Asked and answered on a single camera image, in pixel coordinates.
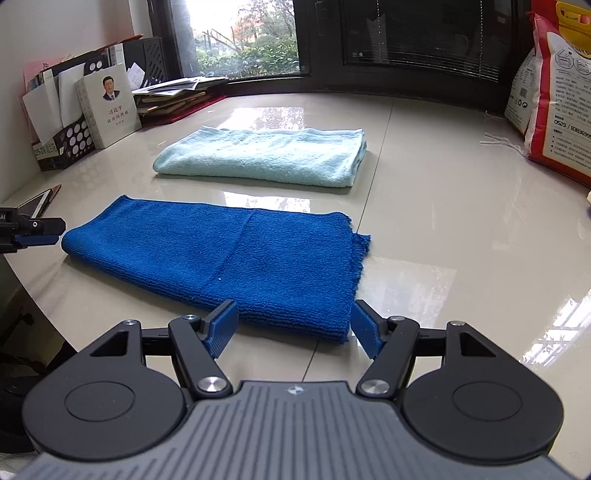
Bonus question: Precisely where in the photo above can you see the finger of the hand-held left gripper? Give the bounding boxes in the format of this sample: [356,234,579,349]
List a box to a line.
[14,218,66,249]

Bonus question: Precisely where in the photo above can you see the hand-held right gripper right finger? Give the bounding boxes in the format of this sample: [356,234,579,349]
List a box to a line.
[350,299,505,398]

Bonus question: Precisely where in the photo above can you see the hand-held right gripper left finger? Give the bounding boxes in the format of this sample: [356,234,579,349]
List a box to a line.
[89,299,240,400]

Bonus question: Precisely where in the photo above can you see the dark blue towel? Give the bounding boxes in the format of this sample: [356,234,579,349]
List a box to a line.
[61,195,371,344]

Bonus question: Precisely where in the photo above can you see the light blue towel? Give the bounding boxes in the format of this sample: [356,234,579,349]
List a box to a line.
[152,128,368,188]

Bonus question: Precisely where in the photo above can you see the tablet with brown cover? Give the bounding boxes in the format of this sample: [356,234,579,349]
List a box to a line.
[16,185,62,219]

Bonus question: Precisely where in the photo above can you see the black perforated file organizer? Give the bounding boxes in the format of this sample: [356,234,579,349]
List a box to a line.
[33,115,96,172]

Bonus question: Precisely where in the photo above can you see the white paper folders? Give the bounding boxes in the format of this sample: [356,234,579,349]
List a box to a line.
[22,65,86,145]

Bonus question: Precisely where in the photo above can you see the white book with portrait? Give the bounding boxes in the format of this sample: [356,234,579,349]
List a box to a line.
[75,69,142,150]

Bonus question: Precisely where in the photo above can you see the dark object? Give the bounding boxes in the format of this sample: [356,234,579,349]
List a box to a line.
[0,314,79,444]

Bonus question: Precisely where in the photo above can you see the red flat folder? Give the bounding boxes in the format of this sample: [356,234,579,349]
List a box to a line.
[139,95,228,128]

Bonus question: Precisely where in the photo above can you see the stack of magazines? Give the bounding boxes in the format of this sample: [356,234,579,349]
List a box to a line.
[132,76,230,116]

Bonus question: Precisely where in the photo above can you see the black slotted file organizer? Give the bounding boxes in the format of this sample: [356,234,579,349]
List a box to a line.
[124,37,167,90]

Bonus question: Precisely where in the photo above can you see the white and red rice bag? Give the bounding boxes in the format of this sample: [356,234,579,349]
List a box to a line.
[504,0,591,188]

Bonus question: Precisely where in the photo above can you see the window blind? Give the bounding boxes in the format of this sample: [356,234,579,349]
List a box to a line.
[342,0,513,84]

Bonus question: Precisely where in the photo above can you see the white bag string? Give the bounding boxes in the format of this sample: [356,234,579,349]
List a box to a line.
[480,133,527,158]

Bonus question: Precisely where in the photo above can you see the dark window frame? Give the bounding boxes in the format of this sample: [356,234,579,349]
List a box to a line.
[147,0,532,114]

